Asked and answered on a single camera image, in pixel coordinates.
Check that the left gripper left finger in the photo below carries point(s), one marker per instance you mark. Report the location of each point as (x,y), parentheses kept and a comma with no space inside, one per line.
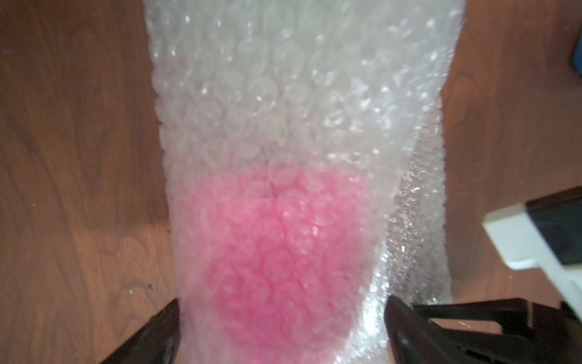
(157,342)

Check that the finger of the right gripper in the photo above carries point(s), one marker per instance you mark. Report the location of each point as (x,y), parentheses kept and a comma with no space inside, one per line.
(528,332)

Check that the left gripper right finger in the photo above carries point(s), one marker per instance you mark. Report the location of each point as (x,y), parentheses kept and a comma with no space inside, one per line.
(413,339)

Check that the pink plastic wine glass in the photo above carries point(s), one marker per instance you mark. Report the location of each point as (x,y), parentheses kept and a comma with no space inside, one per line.
(274,265)

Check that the blue tape dispenser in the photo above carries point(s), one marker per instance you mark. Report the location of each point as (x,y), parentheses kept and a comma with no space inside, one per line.
(576,58)

